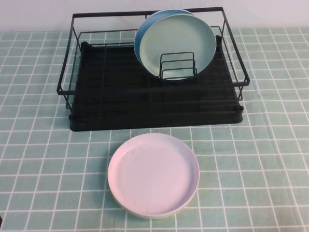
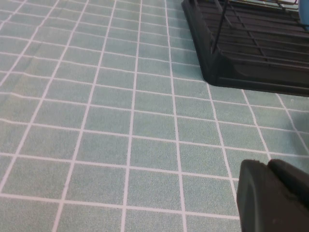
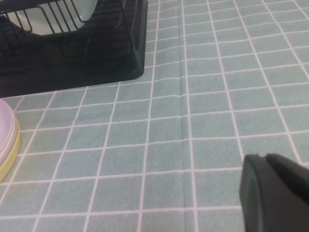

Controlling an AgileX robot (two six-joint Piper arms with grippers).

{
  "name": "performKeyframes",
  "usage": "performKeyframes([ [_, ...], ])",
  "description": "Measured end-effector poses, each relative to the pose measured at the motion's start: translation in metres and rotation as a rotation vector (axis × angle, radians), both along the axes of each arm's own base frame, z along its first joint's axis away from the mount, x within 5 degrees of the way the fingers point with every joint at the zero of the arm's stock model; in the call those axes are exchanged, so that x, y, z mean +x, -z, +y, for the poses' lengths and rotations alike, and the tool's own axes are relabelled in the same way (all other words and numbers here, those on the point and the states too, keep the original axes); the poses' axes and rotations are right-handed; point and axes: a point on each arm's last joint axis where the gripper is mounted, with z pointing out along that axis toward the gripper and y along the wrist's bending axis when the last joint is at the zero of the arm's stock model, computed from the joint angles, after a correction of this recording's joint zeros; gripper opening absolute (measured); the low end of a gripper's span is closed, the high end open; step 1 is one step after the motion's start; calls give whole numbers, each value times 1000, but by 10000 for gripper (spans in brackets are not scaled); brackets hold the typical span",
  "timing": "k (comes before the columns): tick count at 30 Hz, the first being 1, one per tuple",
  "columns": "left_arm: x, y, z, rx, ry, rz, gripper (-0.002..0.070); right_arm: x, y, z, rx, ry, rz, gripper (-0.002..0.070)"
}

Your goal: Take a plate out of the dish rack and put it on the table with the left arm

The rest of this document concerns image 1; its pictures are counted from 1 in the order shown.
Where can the mint green round plate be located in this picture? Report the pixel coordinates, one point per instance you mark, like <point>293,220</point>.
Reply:
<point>178,41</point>

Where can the pink round plate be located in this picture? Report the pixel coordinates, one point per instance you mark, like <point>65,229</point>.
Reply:
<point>152,174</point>

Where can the blue round plate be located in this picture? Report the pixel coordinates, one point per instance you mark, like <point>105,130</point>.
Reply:
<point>141,32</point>

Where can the yellow round plate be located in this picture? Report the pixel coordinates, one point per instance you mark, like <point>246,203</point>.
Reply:
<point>149,217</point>

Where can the green checked tablecloth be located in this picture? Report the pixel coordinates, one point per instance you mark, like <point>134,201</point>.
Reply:
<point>265,149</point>

